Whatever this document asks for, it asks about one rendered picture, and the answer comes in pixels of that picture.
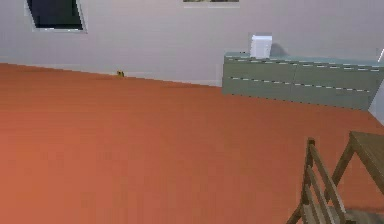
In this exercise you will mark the brown wooden chair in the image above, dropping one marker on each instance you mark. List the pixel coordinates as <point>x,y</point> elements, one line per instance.
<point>316,193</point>

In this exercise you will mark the small yellow object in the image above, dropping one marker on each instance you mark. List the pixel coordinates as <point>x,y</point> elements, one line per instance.
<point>120,73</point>

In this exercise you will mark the white box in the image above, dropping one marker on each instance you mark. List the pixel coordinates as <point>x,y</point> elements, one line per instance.
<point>261,46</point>

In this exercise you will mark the grey-green chest of drawers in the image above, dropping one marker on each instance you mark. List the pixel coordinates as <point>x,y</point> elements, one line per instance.
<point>293,81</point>

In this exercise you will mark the dark window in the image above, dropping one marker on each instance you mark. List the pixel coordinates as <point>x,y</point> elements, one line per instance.
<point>55,13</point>

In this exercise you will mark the brown wooden table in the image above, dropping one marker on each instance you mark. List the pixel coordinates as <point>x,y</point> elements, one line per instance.
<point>368,156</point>

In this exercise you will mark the framed wall picture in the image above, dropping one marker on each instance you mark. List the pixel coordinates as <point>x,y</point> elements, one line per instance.
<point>210,1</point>

